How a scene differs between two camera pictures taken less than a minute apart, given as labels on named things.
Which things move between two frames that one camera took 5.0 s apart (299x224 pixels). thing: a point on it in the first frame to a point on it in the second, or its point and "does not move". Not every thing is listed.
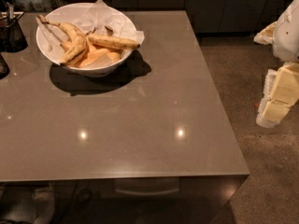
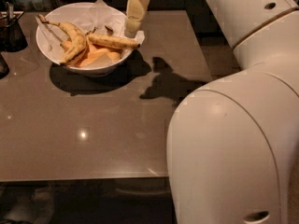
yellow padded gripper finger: x=286 y=87 to x=137 y=3
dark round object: x=5 y=69 does not move
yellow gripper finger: x=276 y=109 to x=132 y=26
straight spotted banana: x=110 y=40 does not move
